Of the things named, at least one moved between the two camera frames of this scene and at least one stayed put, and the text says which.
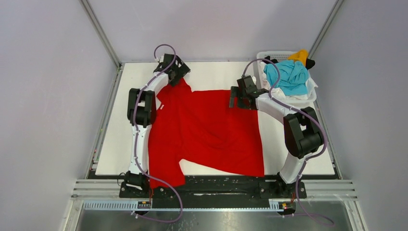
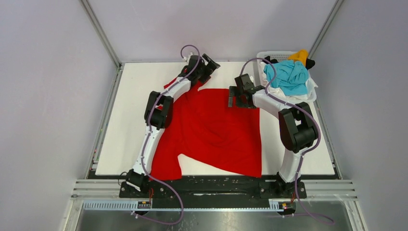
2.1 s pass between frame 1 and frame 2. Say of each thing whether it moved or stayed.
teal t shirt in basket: stayed
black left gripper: moved
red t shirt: stayed
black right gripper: stayed
